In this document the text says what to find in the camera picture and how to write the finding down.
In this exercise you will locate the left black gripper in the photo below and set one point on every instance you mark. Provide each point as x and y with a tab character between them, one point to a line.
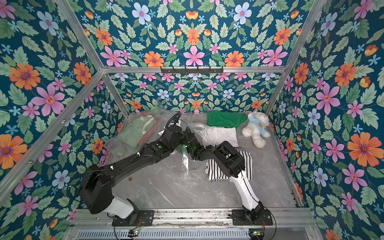
182	134

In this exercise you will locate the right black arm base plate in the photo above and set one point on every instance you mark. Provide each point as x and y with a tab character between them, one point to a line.
243	217

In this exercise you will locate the black wall hook rail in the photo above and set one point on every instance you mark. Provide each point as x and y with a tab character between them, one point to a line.
191	70

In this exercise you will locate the white teddy bear blue shirt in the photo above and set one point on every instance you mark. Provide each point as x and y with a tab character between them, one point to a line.
257	128

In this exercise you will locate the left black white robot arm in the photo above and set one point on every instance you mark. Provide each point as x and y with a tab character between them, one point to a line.
97	183

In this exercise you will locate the clear plastic vacuum bag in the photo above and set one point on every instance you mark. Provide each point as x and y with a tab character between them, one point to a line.
158	150

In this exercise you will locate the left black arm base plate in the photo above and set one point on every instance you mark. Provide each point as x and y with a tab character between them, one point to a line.
135	217

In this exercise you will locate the white slotted cable duct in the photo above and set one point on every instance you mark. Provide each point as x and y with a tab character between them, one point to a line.
164	234

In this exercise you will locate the aluminium front rail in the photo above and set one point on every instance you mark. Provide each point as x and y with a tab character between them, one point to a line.
208	217

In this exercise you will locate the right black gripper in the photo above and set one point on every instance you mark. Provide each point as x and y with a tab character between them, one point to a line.
192	141

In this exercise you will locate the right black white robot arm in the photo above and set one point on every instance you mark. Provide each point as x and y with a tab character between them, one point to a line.
232	165

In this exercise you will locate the black white striped garment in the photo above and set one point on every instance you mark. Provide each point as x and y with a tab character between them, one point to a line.
216	175

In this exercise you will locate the green white striped garment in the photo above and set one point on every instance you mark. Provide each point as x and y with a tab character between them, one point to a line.
130	134

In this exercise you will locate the red garment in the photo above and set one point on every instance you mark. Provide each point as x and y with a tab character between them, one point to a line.
151	123

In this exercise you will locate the green t-shirt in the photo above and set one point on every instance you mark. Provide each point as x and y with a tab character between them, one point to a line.
225	119

